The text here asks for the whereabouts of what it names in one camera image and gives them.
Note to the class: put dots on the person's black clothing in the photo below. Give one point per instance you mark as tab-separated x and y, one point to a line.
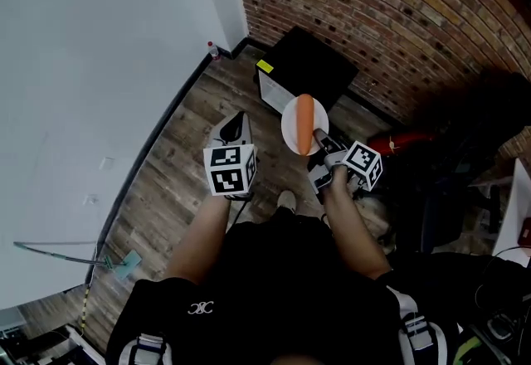
269	293

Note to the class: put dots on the person's grey shoe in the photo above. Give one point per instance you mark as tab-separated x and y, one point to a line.
287	200

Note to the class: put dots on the white round plate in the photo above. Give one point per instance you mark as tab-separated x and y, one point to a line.
290	123

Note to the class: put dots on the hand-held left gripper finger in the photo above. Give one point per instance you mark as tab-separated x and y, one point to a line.
232	133

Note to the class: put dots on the black office chair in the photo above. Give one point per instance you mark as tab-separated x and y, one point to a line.
469	156

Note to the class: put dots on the white desk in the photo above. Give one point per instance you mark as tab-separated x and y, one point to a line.
514	214

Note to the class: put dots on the person's right forearm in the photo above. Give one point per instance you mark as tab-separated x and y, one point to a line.
352	226

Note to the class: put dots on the teal flat mop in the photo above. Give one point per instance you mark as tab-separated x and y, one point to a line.
126	268

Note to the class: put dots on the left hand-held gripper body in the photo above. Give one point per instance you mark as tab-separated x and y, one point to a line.
226	172

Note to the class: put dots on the person's left forearm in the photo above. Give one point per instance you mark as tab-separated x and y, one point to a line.
203	239

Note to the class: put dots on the clear bottle with red cap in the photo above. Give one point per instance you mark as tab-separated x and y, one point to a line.
212	50

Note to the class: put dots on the orange carrot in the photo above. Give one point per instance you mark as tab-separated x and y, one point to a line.
305	123

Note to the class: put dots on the white wall socket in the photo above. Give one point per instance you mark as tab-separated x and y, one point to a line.
90	200

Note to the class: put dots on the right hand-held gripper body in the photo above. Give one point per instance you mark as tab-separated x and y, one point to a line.
363	162

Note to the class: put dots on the red fire extinguisher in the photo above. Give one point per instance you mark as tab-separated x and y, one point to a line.
398	141

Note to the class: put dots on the black mini fridge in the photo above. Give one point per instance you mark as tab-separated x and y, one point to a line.
307	64

